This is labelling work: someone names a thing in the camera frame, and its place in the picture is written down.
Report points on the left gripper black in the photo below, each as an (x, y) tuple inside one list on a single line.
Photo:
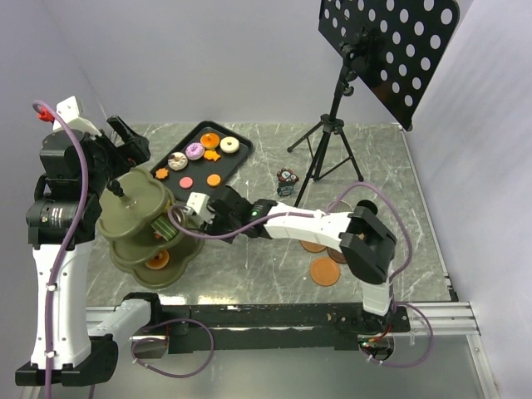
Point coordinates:
[(126, 155)]

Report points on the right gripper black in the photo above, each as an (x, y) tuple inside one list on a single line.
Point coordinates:
[(214, 228)]

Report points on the pink round cookie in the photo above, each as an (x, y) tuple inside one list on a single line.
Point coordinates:
[(186, 182)]

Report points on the green layered cake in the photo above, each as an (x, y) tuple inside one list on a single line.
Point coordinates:
[(163, 228)]

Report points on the orange donut front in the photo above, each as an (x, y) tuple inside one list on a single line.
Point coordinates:
[(160, 261)]

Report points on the orange donut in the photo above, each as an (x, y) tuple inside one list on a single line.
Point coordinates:
[(160, 261), (210, 141)]

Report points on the pink frosted donut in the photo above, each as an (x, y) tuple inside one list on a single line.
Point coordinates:
[(177, 216)]

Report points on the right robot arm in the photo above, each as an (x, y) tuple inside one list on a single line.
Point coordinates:
[(366, 243)]

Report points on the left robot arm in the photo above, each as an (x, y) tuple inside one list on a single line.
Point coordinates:
[(78, 165)]

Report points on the orange round cookie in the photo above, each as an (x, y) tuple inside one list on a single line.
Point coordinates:
[(213, 180)]

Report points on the black serving tray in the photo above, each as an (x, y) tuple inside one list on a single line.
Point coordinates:
[(199, 170)]

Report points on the orange flower cookie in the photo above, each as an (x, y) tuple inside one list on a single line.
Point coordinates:
[(162, 174)]

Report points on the chocolate sprinkle donut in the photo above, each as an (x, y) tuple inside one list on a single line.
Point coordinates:
[(177, 161)]

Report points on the orange star cookie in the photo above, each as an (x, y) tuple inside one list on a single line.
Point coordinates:
[(212, 155)]

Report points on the white cream donut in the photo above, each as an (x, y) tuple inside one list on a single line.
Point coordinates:
[(229, 145)]

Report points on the black cartoon figurine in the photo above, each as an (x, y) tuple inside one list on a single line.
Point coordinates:
[(287, 180)]

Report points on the purple frosted donut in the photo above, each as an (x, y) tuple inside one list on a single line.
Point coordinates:
[(194, 151)]

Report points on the orange donut back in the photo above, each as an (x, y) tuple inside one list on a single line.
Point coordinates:
[(210, 141)]

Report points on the green three-tier serving stand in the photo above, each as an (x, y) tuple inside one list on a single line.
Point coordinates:
[(128, 206)]

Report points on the orange coaster left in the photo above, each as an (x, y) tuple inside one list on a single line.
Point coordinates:
[(312, 247)]

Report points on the orange coaster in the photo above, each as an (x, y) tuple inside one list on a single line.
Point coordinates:
[(312, 247), (324, 271)]

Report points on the orange coaster front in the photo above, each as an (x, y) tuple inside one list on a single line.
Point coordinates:
[(324, 271)]

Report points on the striped ceramic cup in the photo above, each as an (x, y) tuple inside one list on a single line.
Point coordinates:
[(339, 207)]

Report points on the dark brown coaster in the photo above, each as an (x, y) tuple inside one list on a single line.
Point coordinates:
[(336, 256)]

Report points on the dark brown mug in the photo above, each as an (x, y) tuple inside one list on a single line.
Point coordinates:
[(367, 204)]

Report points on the black music stand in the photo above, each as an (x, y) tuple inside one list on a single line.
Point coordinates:
[(393, 47)]

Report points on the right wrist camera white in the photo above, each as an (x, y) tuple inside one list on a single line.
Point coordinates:
[(198, 204)]

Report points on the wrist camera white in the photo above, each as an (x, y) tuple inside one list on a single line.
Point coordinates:
[(70, 111), (198, 204)]

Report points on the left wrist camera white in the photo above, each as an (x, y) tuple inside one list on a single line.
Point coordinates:
[(70, 111)]

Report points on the black base frame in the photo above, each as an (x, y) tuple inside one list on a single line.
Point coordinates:
[(191, 328)]

